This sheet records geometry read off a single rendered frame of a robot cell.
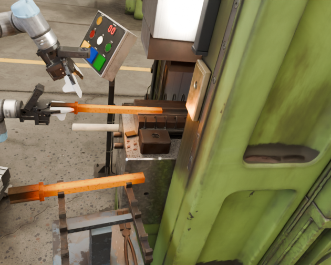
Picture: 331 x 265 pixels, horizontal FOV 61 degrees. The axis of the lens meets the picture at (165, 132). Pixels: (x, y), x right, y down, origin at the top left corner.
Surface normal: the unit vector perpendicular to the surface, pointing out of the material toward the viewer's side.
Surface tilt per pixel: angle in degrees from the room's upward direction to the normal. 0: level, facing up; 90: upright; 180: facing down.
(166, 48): 90
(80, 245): 0
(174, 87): 90
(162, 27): 90
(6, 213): 0
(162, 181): 90
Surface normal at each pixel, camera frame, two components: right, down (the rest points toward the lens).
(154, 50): 0.18, 0.62
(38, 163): 0.16, -0.79
